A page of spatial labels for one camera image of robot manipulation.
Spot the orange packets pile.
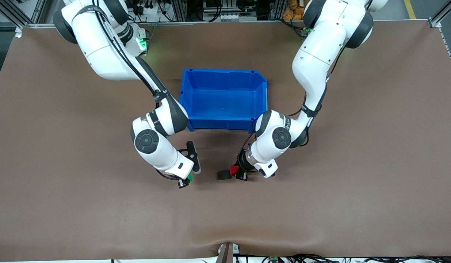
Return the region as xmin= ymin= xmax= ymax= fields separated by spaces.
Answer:
xmin=283 ymin=0 xmax=310 ymax=21

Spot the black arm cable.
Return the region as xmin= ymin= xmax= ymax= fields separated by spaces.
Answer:
xmin=240 ymin=91 xmax=322 ymax=150
xmin=76 ymin=0 xmax=178 ymax=180

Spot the blue plastic bin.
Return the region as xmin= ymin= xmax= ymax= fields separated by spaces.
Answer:
xmin=177 ymin=68 xmax=269 ymax=134

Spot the brown table mat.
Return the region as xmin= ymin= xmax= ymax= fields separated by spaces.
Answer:
xmin=0 ymin=20 xmax=451 ymax=262

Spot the aluminium frame post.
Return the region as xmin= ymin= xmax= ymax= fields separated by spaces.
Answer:
xmin=269 ymin=0 xmax=286 ymax=20
xmin=170 ymin=0 xmax=187 ymax=22

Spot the black cable bundle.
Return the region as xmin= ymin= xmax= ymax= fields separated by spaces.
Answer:
xmin=244 ymin=254 xmax=451 ymax=263

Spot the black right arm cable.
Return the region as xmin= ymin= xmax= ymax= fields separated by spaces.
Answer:
xmin=76 ymin=0 xmax=178 ymax=180

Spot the white power strip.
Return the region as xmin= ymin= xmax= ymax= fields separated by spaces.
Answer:
xmin=136 ymin=3 xmax=171 ymax=22

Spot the aluminium table edge rail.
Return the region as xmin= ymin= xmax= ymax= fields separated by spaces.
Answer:
xmin=24 ymin=20 xmax=306 ymax=28

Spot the black electronics box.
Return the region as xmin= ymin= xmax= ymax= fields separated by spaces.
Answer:
xmin=203 ymin=0 xmax=259 ymax=22

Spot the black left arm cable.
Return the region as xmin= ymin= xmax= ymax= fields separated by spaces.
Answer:
xmin=240 ymin=91 xmax=322 ymax=150

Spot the aluminium frame profile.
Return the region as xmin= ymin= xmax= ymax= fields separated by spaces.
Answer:
xmin=428 ymin=0 xmax=451 ymax=28
xmin=0 ymin=0 xmax=54 ymax=28

